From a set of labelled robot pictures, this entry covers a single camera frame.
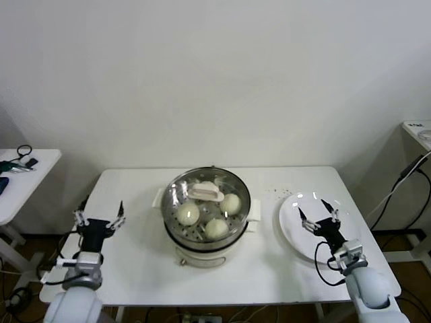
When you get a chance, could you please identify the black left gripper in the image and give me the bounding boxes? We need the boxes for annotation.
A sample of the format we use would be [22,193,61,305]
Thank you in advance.
[73,196,127,253]

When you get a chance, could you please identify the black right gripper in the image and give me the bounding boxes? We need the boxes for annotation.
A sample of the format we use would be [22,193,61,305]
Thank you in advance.
[297,199,347,256]

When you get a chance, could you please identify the white steamed baozi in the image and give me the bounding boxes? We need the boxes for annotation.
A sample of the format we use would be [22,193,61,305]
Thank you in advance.
[219,193,242,217]
[204,218,230,240]
[176,203,200,226]

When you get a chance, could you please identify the glass lid with white handle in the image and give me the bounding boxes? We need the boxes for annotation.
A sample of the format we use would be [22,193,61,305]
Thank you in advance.
[160,167,252,245]

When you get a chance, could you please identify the steel steamer basket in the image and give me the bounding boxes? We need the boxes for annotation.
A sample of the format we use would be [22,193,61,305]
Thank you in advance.
[153,167,263,253]

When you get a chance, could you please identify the white round plate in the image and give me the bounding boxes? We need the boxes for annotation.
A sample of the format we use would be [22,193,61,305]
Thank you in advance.
[278,191,363,265]

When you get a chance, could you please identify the white side table with tools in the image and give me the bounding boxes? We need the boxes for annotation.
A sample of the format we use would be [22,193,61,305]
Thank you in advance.
[0,149,63,280]

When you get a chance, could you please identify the white electric cooker base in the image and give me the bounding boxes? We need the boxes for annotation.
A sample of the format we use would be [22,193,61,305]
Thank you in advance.
[164,218,260,269]

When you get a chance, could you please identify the white power strip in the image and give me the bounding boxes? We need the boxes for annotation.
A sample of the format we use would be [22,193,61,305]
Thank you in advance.
[181,312,223,323]

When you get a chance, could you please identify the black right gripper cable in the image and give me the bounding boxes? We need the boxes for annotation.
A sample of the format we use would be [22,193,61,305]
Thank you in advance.
[314,241,347,286]

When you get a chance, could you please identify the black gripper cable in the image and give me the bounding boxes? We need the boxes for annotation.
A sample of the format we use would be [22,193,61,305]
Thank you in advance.
[314,241,347,286]
[43,274,90,286]

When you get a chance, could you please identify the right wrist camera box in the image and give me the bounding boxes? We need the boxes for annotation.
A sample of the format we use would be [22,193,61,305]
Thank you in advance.
[328,238,368,273]

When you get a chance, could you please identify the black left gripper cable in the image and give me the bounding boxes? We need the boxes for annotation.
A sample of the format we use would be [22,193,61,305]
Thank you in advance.
[43,274,90,286]

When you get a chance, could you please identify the white wall cable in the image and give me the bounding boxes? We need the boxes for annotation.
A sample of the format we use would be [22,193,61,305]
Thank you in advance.
[366,155,431,221]

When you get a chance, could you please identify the green handled tool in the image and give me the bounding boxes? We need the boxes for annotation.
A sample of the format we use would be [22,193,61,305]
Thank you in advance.
[0,160,36,174]

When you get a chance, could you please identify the black cable with adapter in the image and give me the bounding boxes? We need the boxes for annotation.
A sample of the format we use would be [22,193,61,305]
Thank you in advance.
[370,154,431,231]

